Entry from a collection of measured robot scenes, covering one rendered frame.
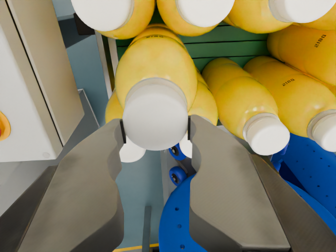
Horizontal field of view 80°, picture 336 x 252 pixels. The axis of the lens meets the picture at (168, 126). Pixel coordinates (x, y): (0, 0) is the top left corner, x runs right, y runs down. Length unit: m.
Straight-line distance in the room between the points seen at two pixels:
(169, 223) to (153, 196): 1.67
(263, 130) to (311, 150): 0.80
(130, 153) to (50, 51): 0.14
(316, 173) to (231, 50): 0.65
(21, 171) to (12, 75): 0.71
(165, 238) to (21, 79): 0.27
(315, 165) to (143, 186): 1.37
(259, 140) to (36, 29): 0.24
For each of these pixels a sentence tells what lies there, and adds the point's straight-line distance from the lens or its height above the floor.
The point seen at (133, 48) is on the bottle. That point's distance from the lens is 0.16.
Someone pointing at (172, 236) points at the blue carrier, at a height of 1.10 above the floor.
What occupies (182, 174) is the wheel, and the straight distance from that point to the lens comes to 0.42.
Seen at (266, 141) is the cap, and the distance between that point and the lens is 0.23.
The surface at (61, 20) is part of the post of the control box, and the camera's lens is 0.37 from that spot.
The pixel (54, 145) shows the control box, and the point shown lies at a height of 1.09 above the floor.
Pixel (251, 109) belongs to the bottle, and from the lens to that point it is 0.24.
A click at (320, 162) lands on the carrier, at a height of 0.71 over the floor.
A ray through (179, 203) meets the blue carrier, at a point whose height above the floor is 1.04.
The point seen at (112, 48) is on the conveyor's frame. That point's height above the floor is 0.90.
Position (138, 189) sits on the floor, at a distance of 1.95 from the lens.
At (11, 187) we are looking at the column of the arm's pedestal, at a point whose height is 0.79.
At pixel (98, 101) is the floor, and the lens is 1.45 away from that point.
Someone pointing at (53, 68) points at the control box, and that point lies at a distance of 0.26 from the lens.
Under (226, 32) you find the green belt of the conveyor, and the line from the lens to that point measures 0.39.
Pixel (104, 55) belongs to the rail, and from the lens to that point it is 0.30.
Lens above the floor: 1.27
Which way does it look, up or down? 58 degrees down
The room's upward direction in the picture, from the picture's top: 176 degrees clockwise
